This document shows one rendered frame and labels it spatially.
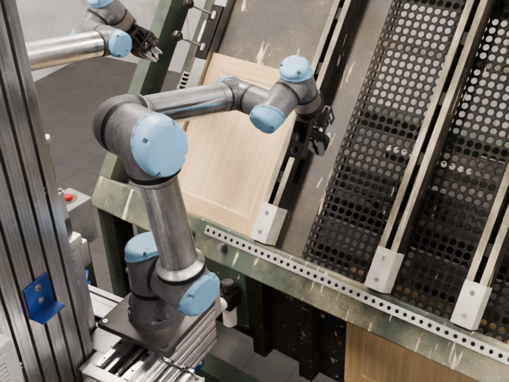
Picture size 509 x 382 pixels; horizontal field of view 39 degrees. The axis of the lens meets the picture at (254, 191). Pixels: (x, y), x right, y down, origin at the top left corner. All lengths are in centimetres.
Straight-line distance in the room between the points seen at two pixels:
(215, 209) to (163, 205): 97
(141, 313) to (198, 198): 77
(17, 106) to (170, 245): 43
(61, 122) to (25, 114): 379
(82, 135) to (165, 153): 371
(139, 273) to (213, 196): 79
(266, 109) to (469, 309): 80
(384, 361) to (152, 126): 148
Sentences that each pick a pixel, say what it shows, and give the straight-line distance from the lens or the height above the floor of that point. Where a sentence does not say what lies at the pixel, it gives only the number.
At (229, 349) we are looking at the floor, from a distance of 326.
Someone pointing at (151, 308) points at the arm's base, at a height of 110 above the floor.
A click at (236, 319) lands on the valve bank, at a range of 247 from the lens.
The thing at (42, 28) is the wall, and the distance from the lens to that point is 609.
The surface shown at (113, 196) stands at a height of 87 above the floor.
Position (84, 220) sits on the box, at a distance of 264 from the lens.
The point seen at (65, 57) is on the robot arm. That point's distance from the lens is 202.
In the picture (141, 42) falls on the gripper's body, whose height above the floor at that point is 150.
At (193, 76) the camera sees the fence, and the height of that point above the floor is 127.
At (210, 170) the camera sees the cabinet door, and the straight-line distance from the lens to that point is 251.
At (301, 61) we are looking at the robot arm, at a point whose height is 165.
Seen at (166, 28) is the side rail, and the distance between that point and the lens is 278.
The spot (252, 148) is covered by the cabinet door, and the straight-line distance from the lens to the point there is 244.
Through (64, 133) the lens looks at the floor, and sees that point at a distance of 517.
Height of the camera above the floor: 231
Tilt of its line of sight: 33 degrees down
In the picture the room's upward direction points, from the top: 3 degrees counter-clockwise
